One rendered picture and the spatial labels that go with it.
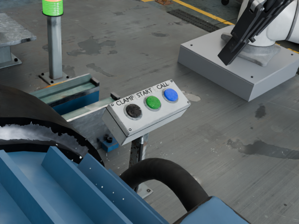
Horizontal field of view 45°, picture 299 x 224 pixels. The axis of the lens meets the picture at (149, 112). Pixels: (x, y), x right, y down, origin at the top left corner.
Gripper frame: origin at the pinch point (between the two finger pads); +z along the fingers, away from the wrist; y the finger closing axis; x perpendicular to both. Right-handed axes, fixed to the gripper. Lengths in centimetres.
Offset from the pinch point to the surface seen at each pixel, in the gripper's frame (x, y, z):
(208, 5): -165, -318, 200
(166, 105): 1.5, 14.5, 10.2
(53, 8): -49, 6, 33
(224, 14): -136, -311, 187
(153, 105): 0.7, 17.7, 9.5
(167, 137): 0.2, -4.3, 39.1
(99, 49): -50, -21, 61
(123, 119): 0.5, 24.9, 10.2
